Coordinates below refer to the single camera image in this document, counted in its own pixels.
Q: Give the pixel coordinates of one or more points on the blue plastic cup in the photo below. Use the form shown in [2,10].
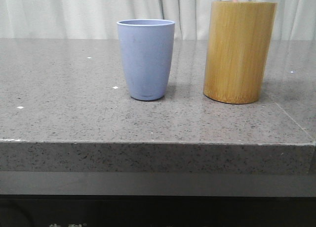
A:
[146,50]

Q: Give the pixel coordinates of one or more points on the bamboo cylinder holder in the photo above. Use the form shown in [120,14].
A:
[238,45]

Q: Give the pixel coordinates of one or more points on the white pleated curtain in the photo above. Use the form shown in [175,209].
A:
[96,19]

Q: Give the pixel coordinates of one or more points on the dark cabinet front panel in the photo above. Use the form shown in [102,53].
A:
[115,199]

